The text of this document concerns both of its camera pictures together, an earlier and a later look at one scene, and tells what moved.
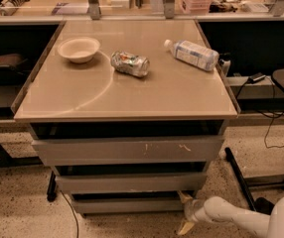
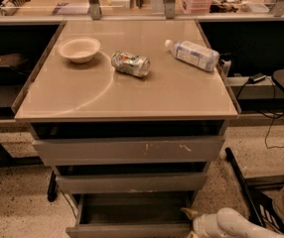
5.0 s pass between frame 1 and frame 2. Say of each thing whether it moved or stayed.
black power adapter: stayed
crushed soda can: stayed
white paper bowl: stayed
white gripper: moved
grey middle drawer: stayed
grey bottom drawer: moved
